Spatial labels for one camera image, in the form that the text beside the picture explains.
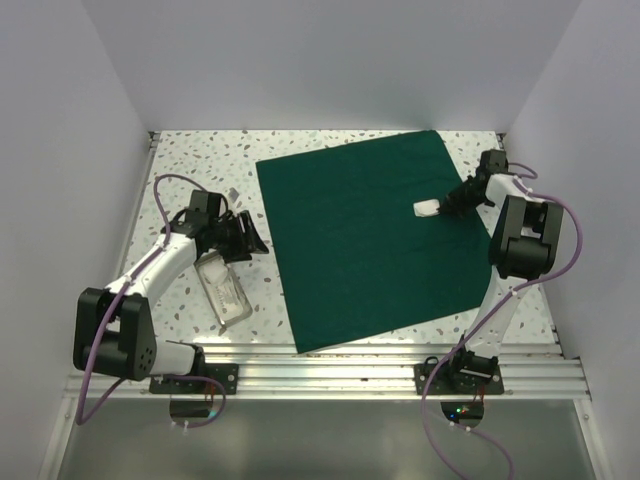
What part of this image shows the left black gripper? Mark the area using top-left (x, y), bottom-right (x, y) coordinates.
top-left (209, 210), bottom-right (268, 263)

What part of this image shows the white gauze pad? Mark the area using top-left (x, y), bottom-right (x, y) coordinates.
top-left (413, 199), bottom-right (440, 218)
top-left (198, 263), bottom-right (228, 287)

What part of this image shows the steel instrument tray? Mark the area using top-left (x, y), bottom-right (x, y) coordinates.
top-left (194, 252), bottom-right (253, 332)

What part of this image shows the green surgical cloth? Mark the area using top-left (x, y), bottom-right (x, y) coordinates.
top-left (256, 131), bottom-right (491, 353)

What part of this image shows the white suture packet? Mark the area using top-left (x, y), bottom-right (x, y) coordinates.
top-left (212, 280), bottom-right (245, 321)

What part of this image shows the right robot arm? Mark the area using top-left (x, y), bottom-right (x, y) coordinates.
top-left (434, 150), bottom-right (564, 393)

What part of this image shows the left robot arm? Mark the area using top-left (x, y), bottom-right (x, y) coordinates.
top-left (72, 190), bottom-right (268, 393)

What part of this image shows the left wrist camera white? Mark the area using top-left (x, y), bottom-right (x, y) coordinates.
top-left (229, 188), bottom-right (240, 203)

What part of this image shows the aluminium rail frame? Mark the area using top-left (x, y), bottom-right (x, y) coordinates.
top-left (59, 130), bottom-right (596, 401)

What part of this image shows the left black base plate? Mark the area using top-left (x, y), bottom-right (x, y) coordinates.
top-left (149, 363), bottom-right (240, 395)

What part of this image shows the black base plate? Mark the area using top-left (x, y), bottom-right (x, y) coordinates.
top-left (413, 346), bottom-right (505, 396)
top-left (149, 363), bottom-right (240, 395)

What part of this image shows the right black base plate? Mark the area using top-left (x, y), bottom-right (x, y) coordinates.
top-left (413, 346), bottom-right (505, 396)

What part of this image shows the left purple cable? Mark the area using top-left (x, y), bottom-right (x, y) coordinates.
top-left (75, 173), bottom-right (226, 429)

